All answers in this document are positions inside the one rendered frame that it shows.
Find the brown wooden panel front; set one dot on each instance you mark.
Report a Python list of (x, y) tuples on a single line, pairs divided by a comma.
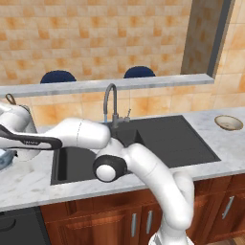
[(95, 201)]

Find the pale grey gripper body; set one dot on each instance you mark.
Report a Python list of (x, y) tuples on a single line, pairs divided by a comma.
[(5, 158)]

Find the beige bowl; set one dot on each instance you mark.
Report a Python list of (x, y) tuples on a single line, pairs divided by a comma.
[(228, 122)]

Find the black dishwasher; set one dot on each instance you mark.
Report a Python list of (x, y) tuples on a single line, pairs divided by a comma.
[(19, 228)]

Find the brown wooden drawer front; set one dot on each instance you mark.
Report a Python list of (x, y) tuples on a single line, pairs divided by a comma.
[(220, 185)]

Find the dark grey sink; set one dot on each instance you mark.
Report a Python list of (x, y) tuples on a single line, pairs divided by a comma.
[(178, 140)]

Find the brown wooden cupboard door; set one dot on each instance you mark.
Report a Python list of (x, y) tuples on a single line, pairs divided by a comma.
[(156, 220), (234, 220), (92, 228)]

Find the grey curved tap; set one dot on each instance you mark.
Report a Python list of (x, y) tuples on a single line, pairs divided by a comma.
[(110, 92)]

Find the dark blue chair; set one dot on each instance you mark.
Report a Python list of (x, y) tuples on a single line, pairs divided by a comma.
[(139, 72), (58, 77)]

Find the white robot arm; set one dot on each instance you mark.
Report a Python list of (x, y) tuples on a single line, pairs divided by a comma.
[(150, 169)]

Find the grey metal loop utensil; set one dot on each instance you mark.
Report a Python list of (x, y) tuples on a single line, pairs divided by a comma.
[(10, 99)]

